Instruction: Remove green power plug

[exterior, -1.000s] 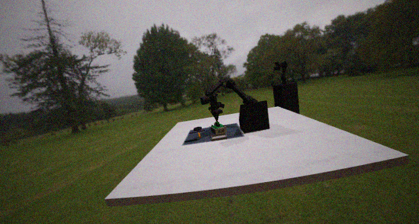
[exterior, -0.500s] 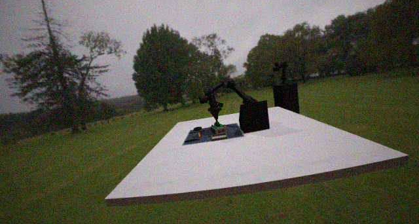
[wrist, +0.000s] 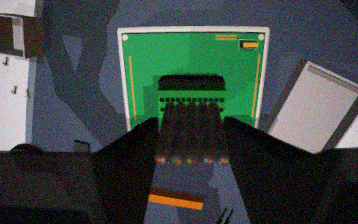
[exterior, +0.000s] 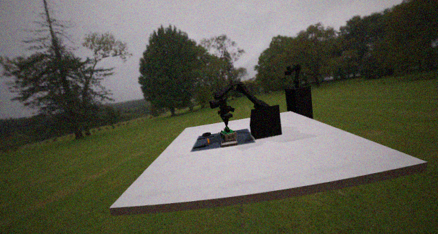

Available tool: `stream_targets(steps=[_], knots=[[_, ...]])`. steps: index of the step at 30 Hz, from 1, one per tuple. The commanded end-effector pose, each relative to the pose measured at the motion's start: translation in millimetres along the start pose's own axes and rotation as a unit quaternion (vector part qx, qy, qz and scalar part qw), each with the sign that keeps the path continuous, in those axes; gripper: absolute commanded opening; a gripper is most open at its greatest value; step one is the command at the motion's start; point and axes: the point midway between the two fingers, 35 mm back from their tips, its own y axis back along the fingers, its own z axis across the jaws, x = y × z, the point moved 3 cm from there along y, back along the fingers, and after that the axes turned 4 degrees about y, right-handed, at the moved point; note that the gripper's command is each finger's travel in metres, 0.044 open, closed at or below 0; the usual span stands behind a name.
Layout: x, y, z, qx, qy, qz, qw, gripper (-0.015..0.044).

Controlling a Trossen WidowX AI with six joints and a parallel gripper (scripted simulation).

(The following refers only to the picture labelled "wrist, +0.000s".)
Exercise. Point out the dark blue work mat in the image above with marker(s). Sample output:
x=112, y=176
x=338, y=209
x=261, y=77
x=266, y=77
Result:
x=76, y=89

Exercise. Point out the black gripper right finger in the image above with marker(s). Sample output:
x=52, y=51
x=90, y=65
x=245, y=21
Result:
x=284, y=184

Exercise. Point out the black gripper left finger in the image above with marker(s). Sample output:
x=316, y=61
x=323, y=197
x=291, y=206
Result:
x=112, y=185

